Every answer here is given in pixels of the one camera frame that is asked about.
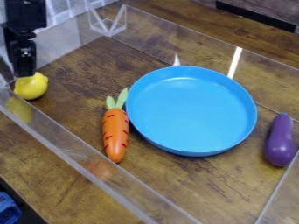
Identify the clear acrylic barrier wall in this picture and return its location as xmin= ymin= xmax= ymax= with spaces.
xmin=0 ymin=0 xmax=299 ymax=224

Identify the blue object at corner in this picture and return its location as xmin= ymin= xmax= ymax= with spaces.
xmin=0 ymin=192 xmax=23 ymax=224

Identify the blue round plastic tray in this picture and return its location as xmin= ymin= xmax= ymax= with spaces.
xmin=126 ymin=66 xmax=258 ymax=157

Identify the orange toy carrot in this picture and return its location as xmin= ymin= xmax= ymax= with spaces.
xmin=102 ymin=88 xmax=128 ymax=163

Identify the purple toy eggplant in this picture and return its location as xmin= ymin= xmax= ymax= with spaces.
xmin=266 ymin=113 xmax=297 ymax=166

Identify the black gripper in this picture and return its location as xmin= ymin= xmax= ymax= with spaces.
xmin=2 ymin=0 xmax=47 ymax=77

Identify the yellow toy lemon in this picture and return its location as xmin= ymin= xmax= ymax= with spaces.
xmin=14 ymin=72 xmax=50 ymax=100

